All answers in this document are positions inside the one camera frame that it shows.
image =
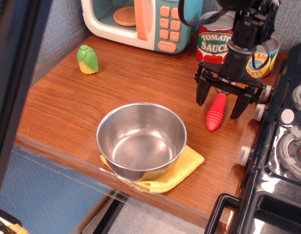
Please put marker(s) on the teal toy microwave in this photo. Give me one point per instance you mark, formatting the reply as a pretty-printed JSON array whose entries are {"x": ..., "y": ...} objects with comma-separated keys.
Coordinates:
[{"x": 148, "y": 24}]

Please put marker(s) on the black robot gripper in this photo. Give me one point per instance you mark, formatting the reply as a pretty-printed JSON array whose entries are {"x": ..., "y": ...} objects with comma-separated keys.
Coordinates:
[{"x": 230, "y": 76}]

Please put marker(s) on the white stove knob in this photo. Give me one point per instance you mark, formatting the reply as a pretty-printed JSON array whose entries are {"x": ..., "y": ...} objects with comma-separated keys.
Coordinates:
[
  {"x": 265, "y": 94},
  {"x": 259, "y": 111},
  {"x": 244, "y": 155}
]

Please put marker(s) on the green yellow toy corn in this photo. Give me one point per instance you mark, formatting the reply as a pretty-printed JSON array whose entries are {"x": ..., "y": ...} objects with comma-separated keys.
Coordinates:
[{"x": 87, "y": 60}]

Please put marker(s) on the yellow folded cloth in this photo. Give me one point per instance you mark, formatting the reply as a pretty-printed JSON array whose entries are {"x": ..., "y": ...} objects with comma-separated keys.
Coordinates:
[{"x": 187, "y": 163}]

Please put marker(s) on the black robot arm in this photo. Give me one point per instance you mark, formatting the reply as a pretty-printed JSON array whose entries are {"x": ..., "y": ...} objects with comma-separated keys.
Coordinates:
[{"x": 253, "y": 25}]

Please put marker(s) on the orange object at corner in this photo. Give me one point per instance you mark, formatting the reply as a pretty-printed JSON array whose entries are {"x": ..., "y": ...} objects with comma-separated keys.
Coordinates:
[{"x": 18, "y": 229}]

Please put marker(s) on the red-handled metal spoon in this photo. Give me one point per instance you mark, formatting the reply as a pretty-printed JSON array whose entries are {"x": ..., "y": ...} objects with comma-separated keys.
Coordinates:
[{"x": 216, "y": 111}]

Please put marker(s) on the pineapple slices can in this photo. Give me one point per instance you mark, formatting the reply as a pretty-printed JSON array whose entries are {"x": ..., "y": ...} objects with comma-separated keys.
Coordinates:
[{"x": 264, "y": 60}]

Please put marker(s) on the white stove knob upper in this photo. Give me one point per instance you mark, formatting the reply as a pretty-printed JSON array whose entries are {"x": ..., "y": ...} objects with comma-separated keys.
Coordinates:
[{"x": 265, "y": 94}]

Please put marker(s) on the tomato sauce can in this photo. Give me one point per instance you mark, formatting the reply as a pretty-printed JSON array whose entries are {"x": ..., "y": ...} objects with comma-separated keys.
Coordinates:
[{"x": 213, "y": 38}]

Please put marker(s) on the white stove knob middle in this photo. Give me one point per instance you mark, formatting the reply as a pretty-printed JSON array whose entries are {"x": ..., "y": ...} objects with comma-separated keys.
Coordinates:
[{"x": 259, "y": 111}]

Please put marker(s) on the silver metal pot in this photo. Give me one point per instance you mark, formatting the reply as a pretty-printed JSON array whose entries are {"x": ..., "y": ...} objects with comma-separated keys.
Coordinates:
[{"x": 141, "y": 141}]

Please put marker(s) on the white stove knob lower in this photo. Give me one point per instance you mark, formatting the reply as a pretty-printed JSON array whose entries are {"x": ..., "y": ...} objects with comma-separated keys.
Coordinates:
[{"x": 244, "y": 155}]

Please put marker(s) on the black toy stove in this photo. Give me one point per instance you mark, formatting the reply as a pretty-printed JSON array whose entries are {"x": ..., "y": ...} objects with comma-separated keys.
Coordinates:
[{"x": 270, "y": 201}]

